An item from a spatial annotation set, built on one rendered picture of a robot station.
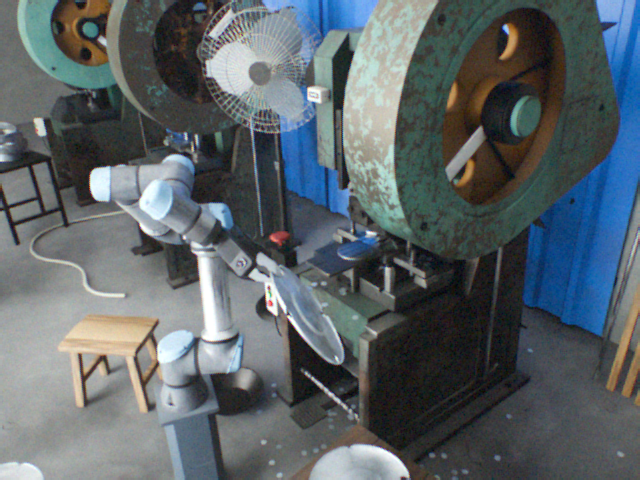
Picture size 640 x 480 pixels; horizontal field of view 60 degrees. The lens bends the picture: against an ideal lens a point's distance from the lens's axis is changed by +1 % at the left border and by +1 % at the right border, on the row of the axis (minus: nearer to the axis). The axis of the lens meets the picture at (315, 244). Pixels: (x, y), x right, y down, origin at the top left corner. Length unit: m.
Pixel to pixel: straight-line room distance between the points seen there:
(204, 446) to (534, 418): 1.34
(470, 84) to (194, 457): 1.43
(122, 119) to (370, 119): 3.80
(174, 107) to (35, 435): 1.61
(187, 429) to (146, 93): 1.63
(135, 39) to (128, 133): 2.22
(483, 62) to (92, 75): 3.47
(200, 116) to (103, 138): 2.02
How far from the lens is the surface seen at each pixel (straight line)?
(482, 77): 1.57
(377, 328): 1.81
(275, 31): 2.46
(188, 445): 1.96
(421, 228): 1.41
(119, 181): 1.29
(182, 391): 1.84
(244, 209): 3.50
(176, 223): 1.20
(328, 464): 1.75
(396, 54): 1.28
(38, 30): 4.47
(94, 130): 4.86
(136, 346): 2.42
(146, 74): 2.85
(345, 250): 1.97
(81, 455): 2.52
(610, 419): 2.64
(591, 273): 2.95
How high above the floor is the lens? 1.70
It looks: 27 degrees down
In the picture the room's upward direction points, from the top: 3 degrees counter-clockwise
